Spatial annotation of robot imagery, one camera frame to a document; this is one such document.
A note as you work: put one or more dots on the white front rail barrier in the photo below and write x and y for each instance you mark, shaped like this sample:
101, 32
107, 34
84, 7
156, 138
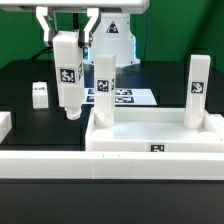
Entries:
111, 165

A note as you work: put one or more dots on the marker tag sheet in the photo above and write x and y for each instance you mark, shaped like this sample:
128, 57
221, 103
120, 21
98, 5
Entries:
126, 96

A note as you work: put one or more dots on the left white barrier block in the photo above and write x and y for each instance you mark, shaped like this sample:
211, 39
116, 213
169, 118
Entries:
5, 124

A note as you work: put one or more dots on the white desk top tray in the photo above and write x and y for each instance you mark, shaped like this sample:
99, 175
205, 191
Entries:
140, 129

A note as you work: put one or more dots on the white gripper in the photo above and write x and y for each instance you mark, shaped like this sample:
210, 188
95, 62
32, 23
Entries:
92, 7

